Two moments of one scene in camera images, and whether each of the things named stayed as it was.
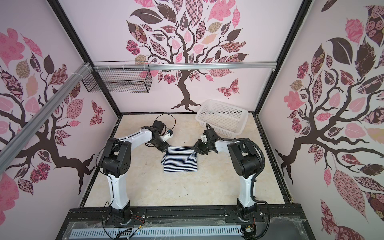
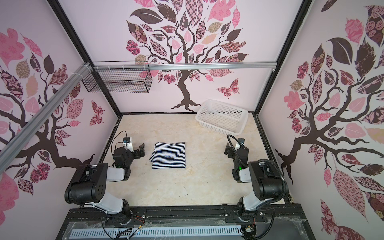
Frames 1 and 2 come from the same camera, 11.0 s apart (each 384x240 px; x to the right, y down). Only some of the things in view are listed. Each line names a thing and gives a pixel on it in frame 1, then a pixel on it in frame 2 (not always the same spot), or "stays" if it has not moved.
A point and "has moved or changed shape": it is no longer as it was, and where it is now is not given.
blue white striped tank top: [180, 159] has moved or changed shape
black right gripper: [198, 147] → [232, 151]
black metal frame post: [82, 50] stays
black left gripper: [162, 148] → [141, 150]
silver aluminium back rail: [185, 67] stays
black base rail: [165, 215] stays
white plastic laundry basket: [228, 121] stays
